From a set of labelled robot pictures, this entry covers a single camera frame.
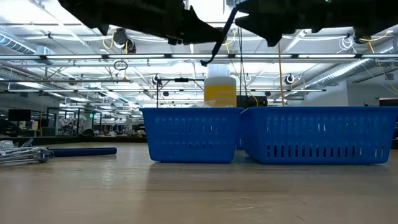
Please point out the black screen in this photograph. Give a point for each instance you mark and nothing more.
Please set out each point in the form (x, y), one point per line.
(388, 102)

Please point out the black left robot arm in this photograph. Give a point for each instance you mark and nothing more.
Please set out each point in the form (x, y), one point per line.
(93, 12)

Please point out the navy disposable razor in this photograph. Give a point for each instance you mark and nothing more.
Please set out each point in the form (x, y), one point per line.
(214, 46)
(84, 152)

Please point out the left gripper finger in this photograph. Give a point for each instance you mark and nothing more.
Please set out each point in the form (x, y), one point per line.
(196, 32)

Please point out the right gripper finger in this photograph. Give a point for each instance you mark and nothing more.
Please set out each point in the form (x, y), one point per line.
(261, 21)

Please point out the black thin metal stand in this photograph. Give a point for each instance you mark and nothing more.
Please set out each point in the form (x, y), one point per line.
(182, 80)

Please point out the black box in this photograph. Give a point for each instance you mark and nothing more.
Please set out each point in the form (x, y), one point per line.
(248, 102)

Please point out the black aluminium table frame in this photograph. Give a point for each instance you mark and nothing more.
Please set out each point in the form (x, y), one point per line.
(77, 140)

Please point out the narrow blue plastic basket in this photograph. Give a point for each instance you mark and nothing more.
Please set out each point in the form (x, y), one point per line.
(192, 133)

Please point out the wide blue plastic basket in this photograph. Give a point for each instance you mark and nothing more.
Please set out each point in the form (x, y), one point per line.
(320, 137)

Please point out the long ceiling light bar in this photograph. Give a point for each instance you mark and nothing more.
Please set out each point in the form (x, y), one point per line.
(155, 56)

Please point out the ribbed ventilation duct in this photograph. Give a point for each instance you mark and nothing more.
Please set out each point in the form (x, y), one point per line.
(15, 43)

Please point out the black computer monitor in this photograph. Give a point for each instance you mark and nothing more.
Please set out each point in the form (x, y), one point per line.
(18, 115)

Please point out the yellow wipes canister white lid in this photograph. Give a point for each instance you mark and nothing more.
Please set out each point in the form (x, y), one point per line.
(219, 93)

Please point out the black framed glass enclosure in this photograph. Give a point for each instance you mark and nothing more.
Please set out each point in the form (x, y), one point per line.
(78, 119)

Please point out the silver ventilation duct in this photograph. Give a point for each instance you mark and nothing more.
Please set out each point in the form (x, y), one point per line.
(348, 70)

